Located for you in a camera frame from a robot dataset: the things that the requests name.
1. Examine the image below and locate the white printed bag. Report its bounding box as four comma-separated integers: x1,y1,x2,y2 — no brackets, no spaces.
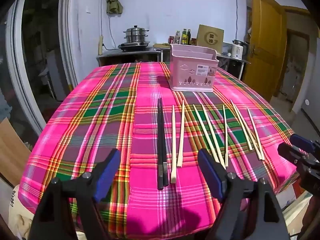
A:
8,184,36,240

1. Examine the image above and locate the white sliding door frame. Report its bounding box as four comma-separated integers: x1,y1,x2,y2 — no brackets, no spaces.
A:
4,0,78,137

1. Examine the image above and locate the stainless steel steamer pot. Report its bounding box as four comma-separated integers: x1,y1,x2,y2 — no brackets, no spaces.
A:
123,25,149,43

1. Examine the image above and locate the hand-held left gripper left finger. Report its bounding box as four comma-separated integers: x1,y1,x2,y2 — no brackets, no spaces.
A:
32,148,122,240

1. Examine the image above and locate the white electric kettle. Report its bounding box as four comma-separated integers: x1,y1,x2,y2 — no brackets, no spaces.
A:
231,39,250,60

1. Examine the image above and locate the wooden chopsticks group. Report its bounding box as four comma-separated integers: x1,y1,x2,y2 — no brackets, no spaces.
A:
170,99,265,184

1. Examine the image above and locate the steel shelf with stove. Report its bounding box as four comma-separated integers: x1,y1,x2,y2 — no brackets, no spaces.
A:
96,47,163,67

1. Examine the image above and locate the brown cardboard sheet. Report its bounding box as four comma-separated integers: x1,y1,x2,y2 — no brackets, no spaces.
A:
0,117,32,187

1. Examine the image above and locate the grey wall cable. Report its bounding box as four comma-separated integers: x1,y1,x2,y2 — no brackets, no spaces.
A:
99,0,104,37
233,0,239,41

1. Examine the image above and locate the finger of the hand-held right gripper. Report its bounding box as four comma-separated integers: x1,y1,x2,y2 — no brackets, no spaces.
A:
277,142,305,167
290,134,315,153

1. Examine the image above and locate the pink plaid tablecloth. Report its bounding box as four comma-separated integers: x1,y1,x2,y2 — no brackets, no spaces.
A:
19,62,300,240

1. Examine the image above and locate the pink plastic utensil holder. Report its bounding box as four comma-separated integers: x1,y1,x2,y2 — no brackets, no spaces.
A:
169,43,220,92

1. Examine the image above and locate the steel shelf with kettle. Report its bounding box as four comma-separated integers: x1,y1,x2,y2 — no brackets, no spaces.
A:
160,45,251,81

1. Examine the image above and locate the yellow wooden door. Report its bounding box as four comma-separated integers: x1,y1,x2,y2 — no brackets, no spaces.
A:
243,0,288,102

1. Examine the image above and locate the black portable stove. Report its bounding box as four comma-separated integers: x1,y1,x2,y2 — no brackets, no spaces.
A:
118,41,151,52

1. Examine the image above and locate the brown cardboard box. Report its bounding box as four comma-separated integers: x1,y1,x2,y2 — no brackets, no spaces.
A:
196,24,224,54

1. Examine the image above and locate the black chopstick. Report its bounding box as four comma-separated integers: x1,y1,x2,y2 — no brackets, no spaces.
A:
157,98,163,190
159,98,169,187

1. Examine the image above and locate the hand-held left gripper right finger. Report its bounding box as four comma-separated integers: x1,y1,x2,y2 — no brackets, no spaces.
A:
197,148,292,240

